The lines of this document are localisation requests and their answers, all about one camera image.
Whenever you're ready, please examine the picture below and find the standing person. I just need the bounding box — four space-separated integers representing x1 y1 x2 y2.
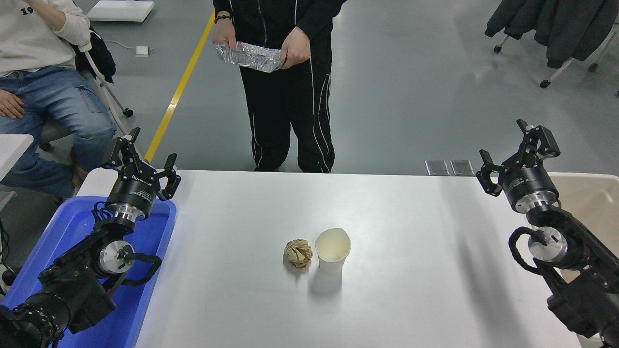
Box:
212 0 347 174

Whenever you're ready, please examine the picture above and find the white flat board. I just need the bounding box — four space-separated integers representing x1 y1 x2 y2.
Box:
86 0 155 23

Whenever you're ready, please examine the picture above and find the seated person's hand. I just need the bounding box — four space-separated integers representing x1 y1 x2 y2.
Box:
0 89 26 120

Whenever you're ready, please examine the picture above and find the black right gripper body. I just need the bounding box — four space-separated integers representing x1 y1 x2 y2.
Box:
498 164 560 210

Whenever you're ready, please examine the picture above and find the silver foil tray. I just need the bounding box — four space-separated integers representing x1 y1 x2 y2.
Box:
214 41 286 73

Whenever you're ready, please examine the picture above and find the crumpled tan paper ball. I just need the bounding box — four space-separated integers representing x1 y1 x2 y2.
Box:
283 239 313 269

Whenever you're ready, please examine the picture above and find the standing person's right hand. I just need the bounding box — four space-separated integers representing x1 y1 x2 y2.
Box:
212 21 239 51

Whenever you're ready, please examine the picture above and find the white power adapter with cable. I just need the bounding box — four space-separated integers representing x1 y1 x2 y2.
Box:
104 41 151 58

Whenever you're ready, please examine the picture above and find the standing person's left hand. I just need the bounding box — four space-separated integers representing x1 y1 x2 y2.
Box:
280 27 311 70

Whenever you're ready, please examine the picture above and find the small white side table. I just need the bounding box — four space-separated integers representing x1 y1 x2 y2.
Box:
0 134 34 182

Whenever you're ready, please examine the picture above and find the blue plastic tray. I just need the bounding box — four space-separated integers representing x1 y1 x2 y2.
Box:
0 196 177 348

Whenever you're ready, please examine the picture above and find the white metal chair frame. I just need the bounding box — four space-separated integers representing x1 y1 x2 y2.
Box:
39 41 134 151

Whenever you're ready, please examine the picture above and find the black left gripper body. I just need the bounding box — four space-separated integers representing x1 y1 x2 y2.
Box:
105 171 161 214

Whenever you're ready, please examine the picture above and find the white paper cup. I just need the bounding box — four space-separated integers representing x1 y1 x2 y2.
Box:
315 228 352 276

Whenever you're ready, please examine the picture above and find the black cloth on chair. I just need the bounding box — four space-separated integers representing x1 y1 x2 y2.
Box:
73 29 117 84

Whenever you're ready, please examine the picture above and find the seated person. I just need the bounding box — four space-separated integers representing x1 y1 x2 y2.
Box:
0 0 118 200

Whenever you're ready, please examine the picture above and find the large pale plastic bin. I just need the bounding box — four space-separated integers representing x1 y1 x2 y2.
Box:
546 173 619 348

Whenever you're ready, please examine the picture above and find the dark grey jacket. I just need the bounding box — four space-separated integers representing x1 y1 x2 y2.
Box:
485 0 557 47
545 0 619 69

